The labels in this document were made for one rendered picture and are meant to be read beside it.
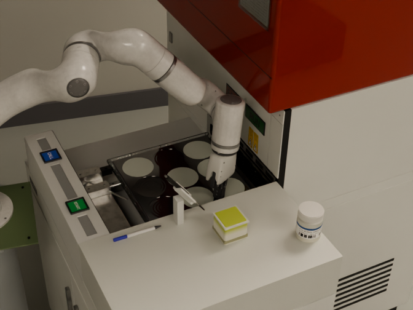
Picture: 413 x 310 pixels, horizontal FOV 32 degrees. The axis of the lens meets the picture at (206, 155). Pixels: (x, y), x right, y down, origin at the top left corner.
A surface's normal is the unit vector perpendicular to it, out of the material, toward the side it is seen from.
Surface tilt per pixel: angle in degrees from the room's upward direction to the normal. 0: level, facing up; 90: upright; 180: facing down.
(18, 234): 2
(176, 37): 90
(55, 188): 0
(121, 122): 0
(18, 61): 90
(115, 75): 90
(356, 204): 90
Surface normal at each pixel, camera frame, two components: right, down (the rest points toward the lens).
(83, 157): 0.02, -0.79
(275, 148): -0.90, 0.25
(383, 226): 0.44, 0.55
